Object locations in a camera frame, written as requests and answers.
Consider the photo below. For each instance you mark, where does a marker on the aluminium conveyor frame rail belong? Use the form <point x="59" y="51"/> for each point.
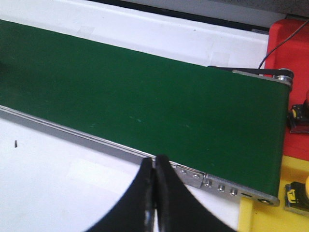
<point x="75" y="136"/>

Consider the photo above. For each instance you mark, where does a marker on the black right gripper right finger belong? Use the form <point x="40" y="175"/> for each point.
<point x="178" y="210"/>

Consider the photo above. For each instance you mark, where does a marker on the red mushroom push button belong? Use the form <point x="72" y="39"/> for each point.
<point x="298" y="118"/>

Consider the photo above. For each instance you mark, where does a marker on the red plastic tray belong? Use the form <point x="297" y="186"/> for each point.
<point x="292" y="55"/>

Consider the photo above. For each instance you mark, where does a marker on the green conveyor belt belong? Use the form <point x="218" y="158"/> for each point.
<point x="223" y="123"/>

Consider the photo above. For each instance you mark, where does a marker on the yellow mushroom push button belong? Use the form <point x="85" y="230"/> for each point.
<point x="297" y="197"/>

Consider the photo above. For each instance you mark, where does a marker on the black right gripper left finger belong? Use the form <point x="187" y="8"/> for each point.
<point x="134" y="212"/>

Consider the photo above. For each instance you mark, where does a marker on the steel conveyor bracket right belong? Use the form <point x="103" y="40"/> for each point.
<point x="221" y="187"/>

